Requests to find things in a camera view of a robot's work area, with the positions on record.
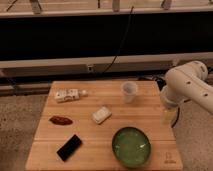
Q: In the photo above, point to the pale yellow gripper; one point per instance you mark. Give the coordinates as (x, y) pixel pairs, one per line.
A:
(169, 116)

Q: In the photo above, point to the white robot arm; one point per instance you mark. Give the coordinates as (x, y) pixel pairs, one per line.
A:
(185, 82)

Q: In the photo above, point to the white sponge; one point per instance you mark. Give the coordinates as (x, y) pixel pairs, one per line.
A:
(101, 115)

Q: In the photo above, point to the clear plastic cup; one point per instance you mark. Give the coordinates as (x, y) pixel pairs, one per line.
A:
(129, 90)

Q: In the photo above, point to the green bowl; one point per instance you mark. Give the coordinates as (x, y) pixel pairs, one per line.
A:
(131, 147)

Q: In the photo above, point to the black rectangular block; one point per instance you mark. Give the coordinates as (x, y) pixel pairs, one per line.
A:
(69, 147)

